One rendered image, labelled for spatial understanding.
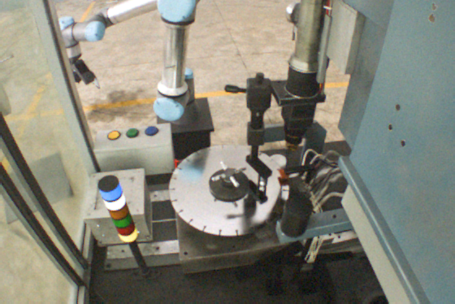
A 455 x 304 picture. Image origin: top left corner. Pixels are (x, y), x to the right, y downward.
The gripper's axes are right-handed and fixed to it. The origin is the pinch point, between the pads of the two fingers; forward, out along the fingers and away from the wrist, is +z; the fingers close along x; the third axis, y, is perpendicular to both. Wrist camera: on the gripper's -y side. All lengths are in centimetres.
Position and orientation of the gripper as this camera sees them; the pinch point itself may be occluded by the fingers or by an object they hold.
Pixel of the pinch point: (86, 97)
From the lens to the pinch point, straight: 144.5
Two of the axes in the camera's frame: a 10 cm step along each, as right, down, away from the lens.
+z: 0.0, 7.7, 6.4
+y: -7.5, -4.2, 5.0
